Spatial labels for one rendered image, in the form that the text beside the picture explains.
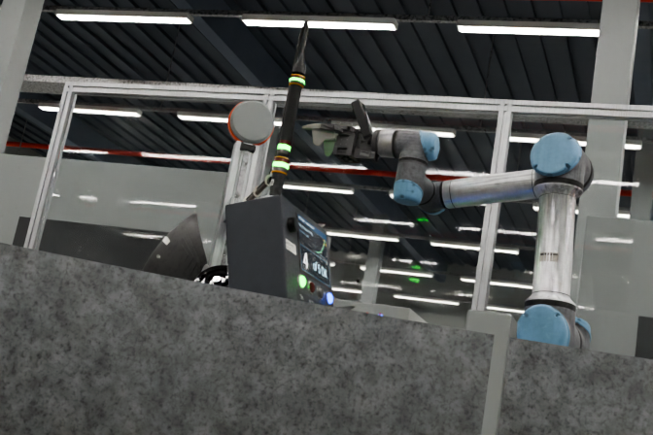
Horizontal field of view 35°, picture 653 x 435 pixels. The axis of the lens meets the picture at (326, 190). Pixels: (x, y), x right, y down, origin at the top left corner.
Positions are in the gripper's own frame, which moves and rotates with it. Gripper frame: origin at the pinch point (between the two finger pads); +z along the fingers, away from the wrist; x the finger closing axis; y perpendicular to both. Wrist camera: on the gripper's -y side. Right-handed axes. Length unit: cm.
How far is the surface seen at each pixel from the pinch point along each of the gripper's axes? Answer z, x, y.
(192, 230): 34.2, 9.0, 28.7
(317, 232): -33, -65, 43
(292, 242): -34, -78, 48
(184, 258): 34, 6, 37
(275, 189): 6.4, -1.7, 17.6
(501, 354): -89, -155, 72
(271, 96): 48, 70, -36
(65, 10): 537, 561, -307
